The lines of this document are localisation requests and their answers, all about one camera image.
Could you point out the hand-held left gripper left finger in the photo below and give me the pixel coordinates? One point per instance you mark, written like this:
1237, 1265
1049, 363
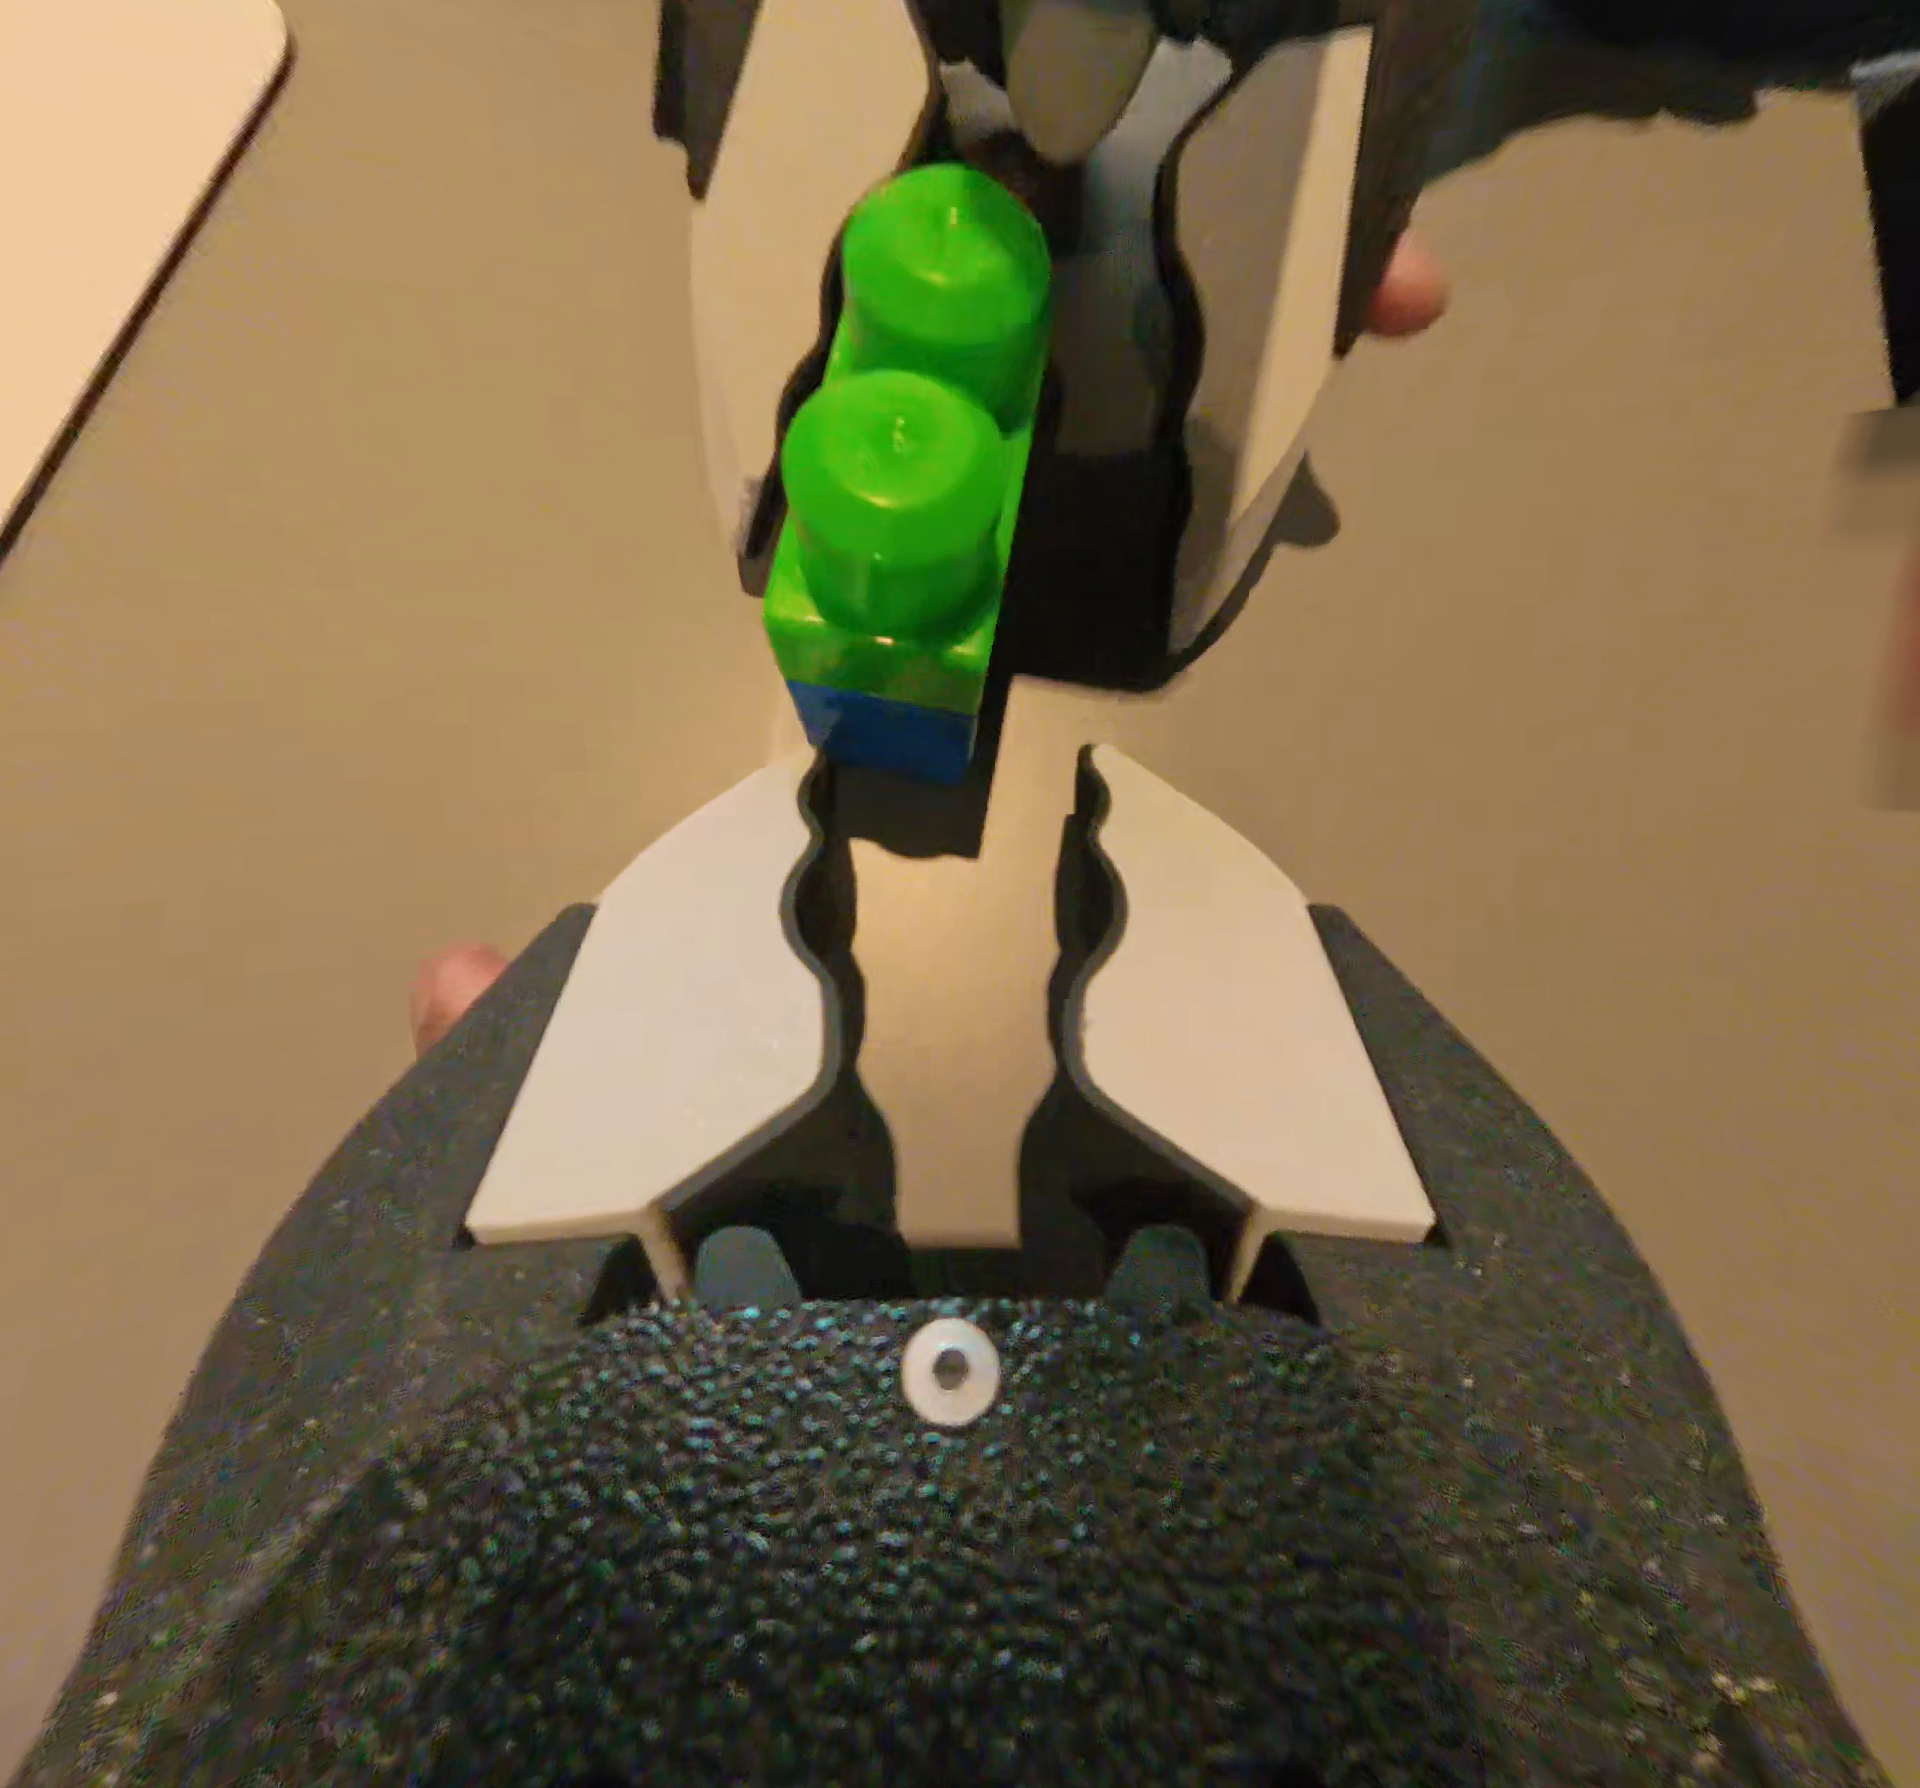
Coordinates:
671, 1056

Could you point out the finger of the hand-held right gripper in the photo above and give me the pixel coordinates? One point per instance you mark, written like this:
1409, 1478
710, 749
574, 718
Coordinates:
1278, 246
779, 169

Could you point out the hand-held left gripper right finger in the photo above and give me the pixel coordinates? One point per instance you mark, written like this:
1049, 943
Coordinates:
1242, 1056

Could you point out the green two-stud mega block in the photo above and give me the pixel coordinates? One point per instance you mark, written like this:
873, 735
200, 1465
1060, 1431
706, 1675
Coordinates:
904, 468

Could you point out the light blue mega block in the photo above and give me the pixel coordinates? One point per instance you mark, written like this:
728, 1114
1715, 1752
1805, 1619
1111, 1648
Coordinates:
885, 735

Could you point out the person's left hand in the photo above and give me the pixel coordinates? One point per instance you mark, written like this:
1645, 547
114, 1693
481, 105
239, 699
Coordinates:
453, 989

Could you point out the person's navy jacket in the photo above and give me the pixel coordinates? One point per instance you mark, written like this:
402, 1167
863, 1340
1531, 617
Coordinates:
1892, 246

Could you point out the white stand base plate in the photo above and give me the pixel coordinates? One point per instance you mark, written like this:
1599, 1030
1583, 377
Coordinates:
106, 169

